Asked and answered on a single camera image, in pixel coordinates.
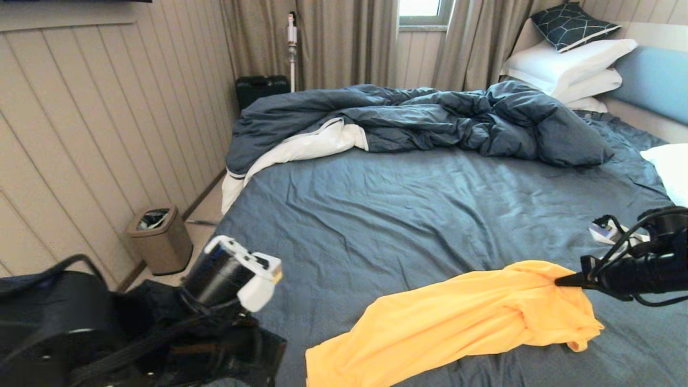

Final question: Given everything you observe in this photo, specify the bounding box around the yellow t-shirt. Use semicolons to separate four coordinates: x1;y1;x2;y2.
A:
305;260;605;387

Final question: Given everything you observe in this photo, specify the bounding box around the brown metal trash bin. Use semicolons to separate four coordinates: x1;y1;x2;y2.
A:
125;204;193;276

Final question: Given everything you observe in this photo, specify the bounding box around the dark blue bed sheet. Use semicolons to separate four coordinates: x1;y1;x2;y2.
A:
125;110;688;387

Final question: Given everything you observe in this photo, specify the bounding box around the small white pillow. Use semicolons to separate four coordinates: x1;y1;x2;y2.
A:
563;97;608;114

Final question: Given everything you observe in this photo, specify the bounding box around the light blue headboard pad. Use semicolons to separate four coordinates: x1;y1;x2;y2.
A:
609;47;688;127

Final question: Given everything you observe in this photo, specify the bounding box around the flat white pillow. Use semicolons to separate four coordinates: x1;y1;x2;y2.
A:
548;69;622;105

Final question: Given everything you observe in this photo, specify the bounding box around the crumpled dark blue duvet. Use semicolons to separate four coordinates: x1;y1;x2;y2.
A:
225;81;614;176

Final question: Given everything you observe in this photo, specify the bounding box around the white duvet lining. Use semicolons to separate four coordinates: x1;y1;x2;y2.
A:
221;117;369;216

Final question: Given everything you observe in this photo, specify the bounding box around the large white pillow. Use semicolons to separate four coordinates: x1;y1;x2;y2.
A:
500;39;638;97

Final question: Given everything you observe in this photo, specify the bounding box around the dark geometric pattern cushion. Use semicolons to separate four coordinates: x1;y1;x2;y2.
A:
529;3;621;54

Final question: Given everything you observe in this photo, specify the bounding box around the narrow beige curtain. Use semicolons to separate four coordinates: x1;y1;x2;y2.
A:
430;0;568;93

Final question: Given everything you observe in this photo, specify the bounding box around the dark green hard case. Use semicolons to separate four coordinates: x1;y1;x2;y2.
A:
235;75;291;112

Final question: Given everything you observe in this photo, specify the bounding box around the white stick vacuum cleaner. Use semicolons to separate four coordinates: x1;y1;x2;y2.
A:
286;12;299;93

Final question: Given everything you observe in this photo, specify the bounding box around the wide beige curtain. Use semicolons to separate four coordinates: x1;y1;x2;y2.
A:
219;0;398;92

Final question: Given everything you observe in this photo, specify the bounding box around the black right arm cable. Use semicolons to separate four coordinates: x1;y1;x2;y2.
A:
589;206;688;308

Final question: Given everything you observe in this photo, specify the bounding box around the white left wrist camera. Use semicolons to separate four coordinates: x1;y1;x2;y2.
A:
236;253;283;313

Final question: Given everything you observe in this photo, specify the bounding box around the beige headboard frame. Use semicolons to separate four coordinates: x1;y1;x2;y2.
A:
508;20;688;145

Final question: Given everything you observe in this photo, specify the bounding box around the window with grey frame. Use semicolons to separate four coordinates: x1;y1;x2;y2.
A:
397;0;455;28

